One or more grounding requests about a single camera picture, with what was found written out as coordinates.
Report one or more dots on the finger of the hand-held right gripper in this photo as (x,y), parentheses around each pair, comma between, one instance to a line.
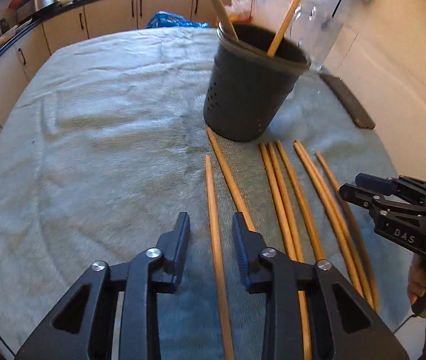
(359,195)
(376,183)

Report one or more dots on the group of wooden chopsticks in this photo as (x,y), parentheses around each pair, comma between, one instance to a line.
(274,180)

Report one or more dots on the clear plastic bag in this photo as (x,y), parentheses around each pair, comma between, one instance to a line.
(314,11)

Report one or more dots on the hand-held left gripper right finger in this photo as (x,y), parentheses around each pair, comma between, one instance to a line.
(241,247)

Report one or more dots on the beige kitchen cabinets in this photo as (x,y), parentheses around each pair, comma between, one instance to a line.
(107,18)

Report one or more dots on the long wooden chopstick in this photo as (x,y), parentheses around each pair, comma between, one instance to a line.
(214,232)
(216,3)
(291,7)

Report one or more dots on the black perforated utensil cup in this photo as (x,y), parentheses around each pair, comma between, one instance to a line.
(243,97)

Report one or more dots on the person's right hand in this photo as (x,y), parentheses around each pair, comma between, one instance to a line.
(419,281)

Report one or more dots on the pink red plastic bag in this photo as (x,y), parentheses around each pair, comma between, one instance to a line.
(241,5)

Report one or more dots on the small white bowl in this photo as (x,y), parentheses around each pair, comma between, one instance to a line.
(64,0)

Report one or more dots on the dark flat block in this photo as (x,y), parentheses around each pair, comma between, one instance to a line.
(348,101)

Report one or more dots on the blue plastic bag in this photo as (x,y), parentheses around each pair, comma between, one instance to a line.
(171,20)

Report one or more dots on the grey green towel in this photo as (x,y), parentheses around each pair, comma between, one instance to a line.
(104,138)

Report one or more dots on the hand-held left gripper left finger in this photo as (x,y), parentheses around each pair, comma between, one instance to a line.
(181,240)

